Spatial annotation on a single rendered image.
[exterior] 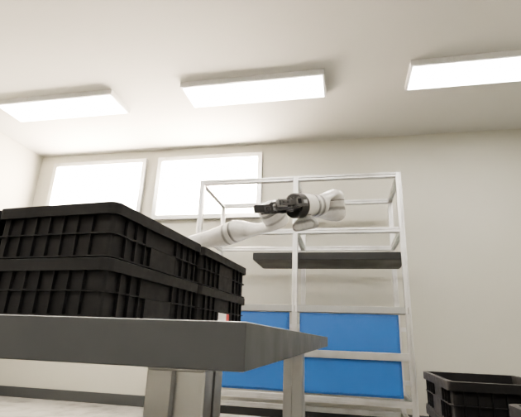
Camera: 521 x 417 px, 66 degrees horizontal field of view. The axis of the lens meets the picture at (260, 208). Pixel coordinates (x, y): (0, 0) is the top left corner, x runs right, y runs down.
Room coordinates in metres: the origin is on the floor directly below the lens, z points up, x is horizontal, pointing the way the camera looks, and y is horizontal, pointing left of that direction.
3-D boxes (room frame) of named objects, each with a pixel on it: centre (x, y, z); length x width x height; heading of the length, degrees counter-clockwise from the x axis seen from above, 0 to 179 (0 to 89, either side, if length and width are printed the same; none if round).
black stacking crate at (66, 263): (0.97, 0.36, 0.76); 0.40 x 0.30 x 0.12; 163
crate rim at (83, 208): (0.97, 0.36, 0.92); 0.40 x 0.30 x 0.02; 163
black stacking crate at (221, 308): (1.35, 0.24, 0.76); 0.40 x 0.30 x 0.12; 163
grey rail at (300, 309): (3.20, -0.30, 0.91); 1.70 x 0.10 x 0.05; 78
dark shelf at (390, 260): (3.34, -0.58, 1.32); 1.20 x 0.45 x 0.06; 78
